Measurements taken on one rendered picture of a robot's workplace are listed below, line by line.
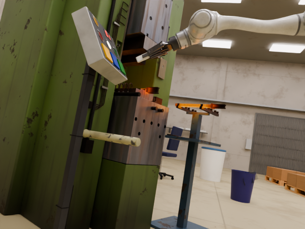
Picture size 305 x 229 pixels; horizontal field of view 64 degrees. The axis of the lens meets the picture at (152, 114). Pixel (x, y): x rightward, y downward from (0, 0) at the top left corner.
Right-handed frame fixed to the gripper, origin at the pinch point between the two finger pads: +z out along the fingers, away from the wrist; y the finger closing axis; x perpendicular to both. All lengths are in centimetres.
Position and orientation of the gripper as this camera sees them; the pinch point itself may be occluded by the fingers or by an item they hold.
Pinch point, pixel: (142, 57)
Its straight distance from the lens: 136.5
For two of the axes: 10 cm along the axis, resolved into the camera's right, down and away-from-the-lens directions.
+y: 2.1, 1.4, 9.7
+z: -9.2, 3.8, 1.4
